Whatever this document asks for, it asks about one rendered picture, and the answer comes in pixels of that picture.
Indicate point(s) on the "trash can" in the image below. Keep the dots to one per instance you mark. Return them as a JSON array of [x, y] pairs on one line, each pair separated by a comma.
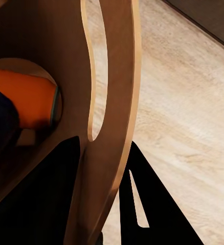
[[50, 39]]

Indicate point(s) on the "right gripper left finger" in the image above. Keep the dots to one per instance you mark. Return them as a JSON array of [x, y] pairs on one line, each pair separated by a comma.
[[36, 211]]

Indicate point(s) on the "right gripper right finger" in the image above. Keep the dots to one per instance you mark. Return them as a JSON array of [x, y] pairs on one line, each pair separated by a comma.
[[167, 223]]

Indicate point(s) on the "cabinet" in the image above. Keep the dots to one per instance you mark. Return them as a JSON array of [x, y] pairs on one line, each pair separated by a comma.
[[208, 13]]

